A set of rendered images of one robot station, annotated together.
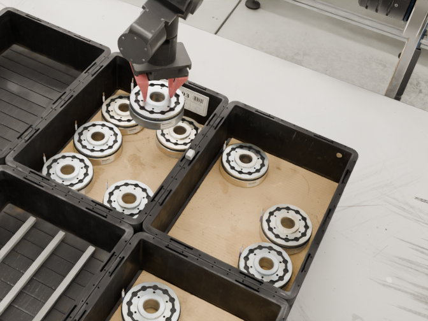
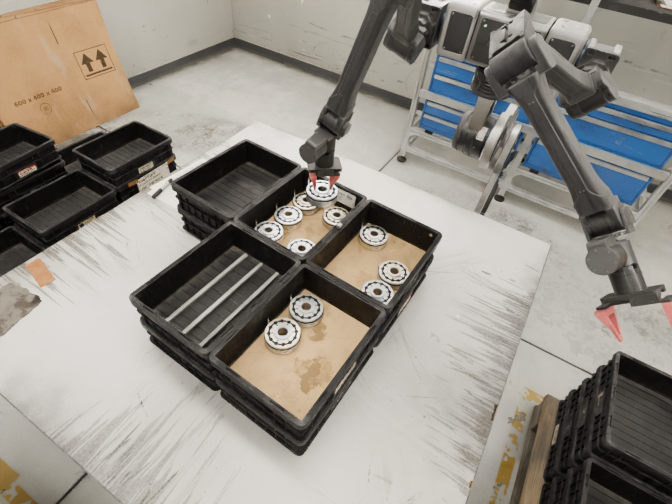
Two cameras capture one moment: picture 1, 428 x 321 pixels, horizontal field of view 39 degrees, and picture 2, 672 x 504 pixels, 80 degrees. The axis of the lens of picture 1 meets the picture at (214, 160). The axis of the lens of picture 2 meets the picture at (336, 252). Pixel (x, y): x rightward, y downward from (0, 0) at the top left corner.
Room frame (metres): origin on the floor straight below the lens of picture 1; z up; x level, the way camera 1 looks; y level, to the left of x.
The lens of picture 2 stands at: (-0.18, -0.12, 1.86)
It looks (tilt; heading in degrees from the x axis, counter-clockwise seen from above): 47 degrees down; 10
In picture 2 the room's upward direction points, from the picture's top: 7 degrees clockwise
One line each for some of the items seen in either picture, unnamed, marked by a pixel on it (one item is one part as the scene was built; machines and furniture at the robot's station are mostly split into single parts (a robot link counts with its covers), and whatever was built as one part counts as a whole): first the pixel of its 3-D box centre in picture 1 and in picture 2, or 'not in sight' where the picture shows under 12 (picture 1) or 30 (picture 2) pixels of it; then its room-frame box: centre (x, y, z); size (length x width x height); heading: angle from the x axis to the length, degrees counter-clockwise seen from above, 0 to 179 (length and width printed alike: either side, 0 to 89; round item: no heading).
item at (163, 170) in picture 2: not in sight; (155, 181); (1.35, 1.20, 0.41); 0.31 x 0.02 x 0.16; 163
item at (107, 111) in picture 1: (124, 109); (306, 201); (0.97, 0.22, 0.86); 0.10 x 0.10 x 0.01
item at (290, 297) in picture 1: (257, 190); (377, 249); (0.76, -0.09, 0.92); 0.40 x 0.30 x 0.02; 161
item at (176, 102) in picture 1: (156, 99); (322, 190); (0.83, 0.12, 1.04); 0.10 x 0.10 x 0.01
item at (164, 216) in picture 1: (253, 206); (374, 259); (0.76, -0.09, 0.87); 0.40 x 0.30 x 0.11; 161
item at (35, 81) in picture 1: (8, 95); (240, 187); (0.95, 0.47, 0.87); 0.40 x 0.30 x 0.11; 161
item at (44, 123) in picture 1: (125, 131); (303, 210); (0.85, 0.19, 0.92); 0.40 x 0.30 x 0.02; 161
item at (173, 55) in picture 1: (160, 47); (324, 157); (0.83, 0.12, 1.17); 0.10 x 0.07 x 0.07; 115
